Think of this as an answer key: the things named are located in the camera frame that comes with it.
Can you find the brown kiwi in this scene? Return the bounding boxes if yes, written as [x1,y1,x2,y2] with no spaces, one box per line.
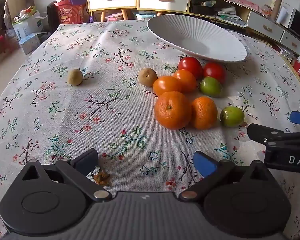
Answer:
[67,69,83,86]
[138,67,158,87]

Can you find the blue white cardboard box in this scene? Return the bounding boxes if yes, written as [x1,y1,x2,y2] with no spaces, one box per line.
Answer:
[18,33,42,55]

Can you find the black storage box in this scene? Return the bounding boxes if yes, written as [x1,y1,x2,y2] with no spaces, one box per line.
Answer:
[191,0,216,15]

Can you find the floral tablecloth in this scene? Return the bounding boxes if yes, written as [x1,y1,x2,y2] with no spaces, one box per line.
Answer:
[0,19,300,240]

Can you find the pile of papers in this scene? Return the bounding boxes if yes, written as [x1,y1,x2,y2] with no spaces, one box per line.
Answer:
[216,11,248,28]

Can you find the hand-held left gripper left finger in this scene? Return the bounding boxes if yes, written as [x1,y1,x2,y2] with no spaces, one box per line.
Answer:
[19,149,113,202]

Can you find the large orange mandarin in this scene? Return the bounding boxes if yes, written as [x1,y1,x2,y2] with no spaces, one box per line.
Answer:
[154,91,192,130]

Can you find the red tomato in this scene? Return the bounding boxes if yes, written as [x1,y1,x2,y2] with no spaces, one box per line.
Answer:
[177,56,203,79]
[203,62,227,84]

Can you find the small orange mandarin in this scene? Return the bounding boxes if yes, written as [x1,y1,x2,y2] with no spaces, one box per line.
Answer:
[190,96,218,130]

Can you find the dried brown leaf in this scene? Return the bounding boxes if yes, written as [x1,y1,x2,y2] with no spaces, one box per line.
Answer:
[91,166,111,187]

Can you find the red gift box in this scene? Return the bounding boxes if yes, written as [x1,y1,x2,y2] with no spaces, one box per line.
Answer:
[55,0,87,25]

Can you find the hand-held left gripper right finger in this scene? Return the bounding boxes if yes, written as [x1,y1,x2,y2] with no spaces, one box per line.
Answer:
[178,151,270,202]

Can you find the white ribbed plate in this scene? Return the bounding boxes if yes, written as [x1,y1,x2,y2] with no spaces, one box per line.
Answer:
[147,14,248,63]

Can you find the clear plastic storage box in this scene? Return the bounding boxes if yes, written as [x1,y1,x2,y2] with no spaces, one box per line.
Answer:
[105,12,123,22]

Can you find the low wooden sideboard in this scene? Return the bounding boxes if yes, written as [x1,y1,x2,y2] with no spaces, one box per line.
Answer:
[189,0,300,57]

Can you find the orange tomato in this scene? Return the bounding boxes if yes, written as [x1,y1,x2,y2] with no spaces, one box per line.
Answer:
[153,76,182,97]
[172,69,197,93]

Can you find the green round fruit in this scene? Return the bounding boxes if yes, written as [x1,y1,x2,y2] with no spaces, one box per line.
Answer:
[220,106,245,128]
[199,76,223,97]

